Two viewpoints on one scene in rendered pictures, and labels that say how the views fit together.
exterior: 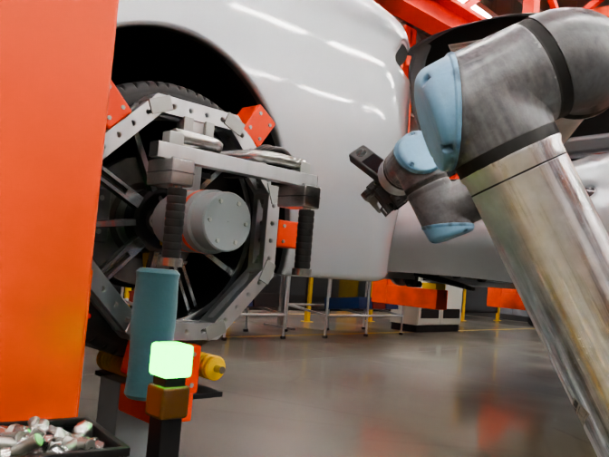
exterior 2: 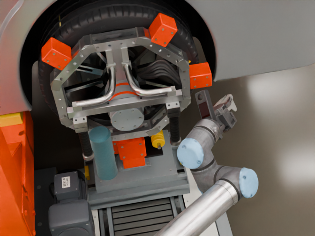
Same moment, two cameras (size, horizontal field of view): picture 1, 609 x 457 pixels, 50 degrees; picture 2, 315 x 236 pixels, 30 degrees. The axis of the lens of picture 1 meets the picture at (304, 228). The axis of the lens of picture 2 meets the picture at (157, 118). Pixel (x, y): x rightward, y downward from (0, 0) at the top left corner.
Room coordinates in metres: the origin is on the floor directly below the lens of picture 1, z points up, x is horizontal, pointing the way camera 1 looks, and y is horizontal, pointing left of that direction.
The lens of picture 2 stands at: (0.25, -0.91, 2.46)
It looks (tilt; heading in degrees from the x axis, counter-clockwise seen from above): 46 degrees down; 39
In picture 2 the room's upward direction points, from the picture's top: 6 degrees counter-clockwise
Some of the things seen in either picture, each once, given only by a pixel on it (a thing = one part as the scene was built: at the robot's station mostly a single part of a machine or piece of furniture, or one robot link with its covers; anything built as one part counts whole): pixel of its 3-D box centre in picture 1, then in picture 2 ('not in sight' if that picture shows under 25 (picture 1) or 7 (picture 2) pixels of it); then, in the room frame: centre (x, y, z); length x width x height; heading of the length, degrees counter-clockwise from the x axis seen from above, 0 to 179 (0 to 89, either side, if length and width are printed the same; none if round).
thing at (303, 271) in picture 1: (304, 240); (174, 128); (1.46, 0.00, 0.83); 0.04 x 0.04 x 0.16
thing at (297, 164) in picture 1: (256, 148); (147, 71); (1.49, 0.13, 1.03); 0.19 x 0.18 x 0.11; 44
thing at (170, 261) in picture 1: (174, 224); (85, 142); (1.22, 0.24, 0.83); 0.04 x 0.04 x 0.16
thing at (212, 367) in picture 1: (187, 360); (154, 124); (1.67, 0.27, 0.51); 0.29 x 0.06 x 0.06; 44
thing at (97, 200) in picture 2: not in sight; (134, 168); (1.64, 0.40, 0.13); 0.50 x 0.36 x 0.10; 134
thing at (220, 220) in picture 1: (199, 221); (124, 101); (1.46, 0.23, 0.85); 0.21 x 0.14 x 0.14; 44
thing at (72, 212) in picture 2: not in sight; (72, 207); (1.23, 0.44, 0.26); 0.42 x 0.18 x 0.35; 44
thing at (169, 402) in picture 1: (167, 400); not in sight; (0.82, 0.15, 0.59); 0.04 x 0.04 x 0.04; 44
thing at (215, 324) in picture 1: (181, 221); (122, 89); (1.51, 0.28, 0.85); 0.54 x 0.07 x 0.54; 134
